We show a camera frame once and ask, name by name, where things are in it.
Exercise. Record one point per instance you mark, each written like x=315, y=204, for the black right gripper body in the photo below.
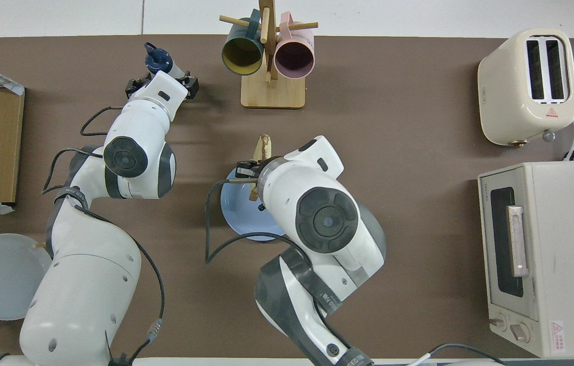
x=248, y=169

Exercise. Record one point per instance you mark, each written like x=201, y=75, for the toasted bread slice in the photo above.
x=265, y=147

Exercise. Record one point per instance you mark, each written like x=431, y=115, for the white bottle dark blue cap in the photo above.
x=158, y=60

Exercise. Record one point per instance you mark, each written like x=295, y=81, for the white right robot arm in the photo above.
x=327, y=218

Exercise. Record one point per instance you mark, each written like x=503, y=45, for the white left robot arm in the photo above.
x=83, y=295

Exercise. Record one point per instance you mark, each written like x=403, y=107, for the blue round plate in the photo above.
x=238, y=213

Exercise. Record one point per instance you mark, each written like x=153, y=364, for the grey round plate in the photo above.
x=2, y=277

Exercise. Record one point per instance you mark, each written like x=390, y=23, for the teal mug yellow inside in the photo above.
x=242, y=56

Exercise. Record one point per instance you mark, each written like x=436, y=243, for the wooden mug rack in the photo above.
x=272, y=94

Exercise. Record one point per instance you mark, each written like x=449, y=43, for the pink mug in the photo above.
x=294, y=58

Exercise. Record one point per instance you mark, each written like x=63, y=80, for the brown table mat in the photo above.
x=419, y=152

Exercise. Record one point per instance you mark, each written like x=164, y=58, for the cream two-slot toaster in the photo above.
x=515, y=96

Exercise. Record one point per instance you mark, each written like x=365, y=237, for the white toaster oven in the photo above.
x=566, y=264

